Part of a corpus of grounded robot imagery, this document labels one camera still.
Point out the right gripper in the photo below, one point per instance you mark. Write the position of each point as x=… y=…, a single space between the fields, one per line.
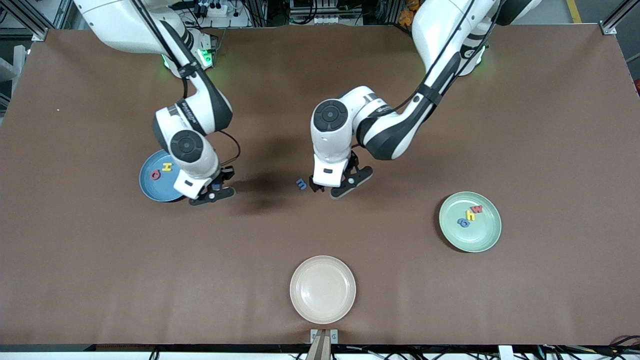
x=226 y=173

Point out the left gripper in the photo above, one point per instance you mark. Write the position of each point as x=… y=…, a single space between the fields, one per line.
x=316 y=188

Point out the blue lowercase foam letter m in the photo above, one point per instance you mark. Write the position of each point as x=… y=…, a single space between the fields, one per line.
x=301 y=184

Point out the yellow uppercase foam letter H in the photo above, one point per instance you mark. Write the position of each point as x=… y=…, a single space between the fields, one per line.
x=167 y=167

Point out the red uppercase foam letter Q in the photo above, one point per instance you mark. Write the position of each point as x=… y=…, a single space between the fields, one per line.
x=153 y=175

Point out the blue lowercase foam letter a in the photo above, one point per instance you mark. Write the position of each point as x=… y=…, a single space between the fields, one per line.
x=461 y=222

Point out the yellow lowercase foam letter h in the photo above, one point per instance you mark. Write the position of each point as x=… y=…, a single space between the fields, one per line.
x=470 y=216

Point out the red lowercase foam letter w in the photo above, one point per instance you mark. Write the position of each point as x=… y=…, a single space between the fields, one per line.
x=477 y=209

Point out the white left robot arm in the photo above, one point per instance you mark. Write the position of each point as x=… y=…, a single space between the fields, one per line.
x=450 y=30

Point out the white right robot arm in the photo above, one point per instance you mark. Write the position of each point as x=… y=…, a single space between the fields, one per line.
x=125 y=25

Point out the blue plate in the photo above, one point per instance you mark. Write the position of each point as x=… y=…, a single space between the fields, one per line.
x=150 y=187

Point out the beige plate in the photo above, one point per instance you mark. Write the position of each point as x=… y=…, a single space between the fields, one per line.
x=322 y=289

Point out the green plate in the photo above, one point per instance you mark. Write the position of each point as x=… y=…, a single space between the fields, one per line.
x=480 y=235

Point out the brown table cover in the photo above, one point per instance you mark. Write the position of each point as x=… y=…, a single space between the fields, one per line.
x=100 y=275

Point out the orange snack bag pile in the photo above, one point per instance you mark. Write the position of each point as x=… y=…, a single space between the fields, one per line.
x=406 y=15

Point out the white power strip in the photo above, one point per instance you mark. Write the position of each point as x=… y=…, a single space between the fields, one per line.
x=215 y=9

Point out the white box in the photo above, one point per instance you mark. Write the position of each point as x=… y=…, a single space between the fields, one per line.
x=505 y=353

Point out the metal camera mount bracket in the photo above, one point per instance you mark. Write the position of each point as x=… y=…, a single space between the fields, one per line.
x=334 y=334

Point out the tan camera support post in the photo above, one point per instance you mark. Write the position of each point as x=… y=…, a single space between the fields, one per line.
x=320 y=350

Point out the dark frame post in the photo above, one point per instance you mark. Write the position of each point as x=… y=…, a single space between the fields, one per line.
x=390 y=11

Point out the grey side frame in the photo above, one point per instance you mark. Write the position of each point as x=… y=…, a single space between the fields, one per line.
x=7 y=75

